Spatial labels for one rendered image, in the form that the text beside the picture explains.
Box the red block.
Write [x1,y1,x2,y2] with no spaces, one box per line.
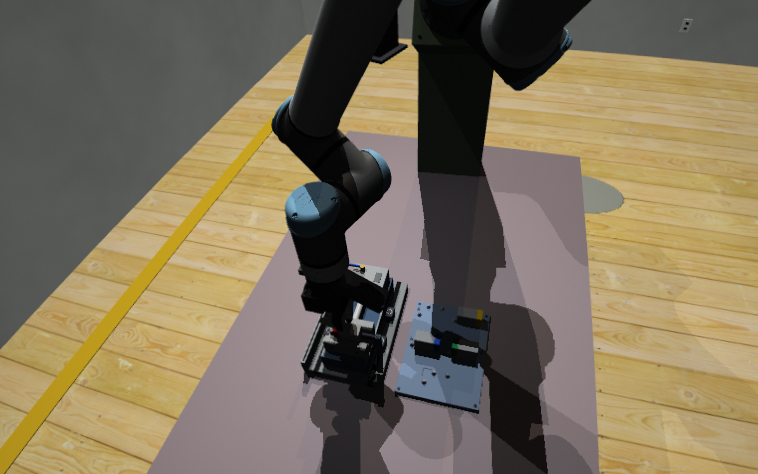
[332,322,363,342]

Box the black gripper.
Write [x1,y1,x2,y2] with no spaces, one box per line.
[301,275,354,337]

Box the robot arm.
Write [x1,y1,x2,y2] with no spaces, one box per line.
[271,0,591,313]

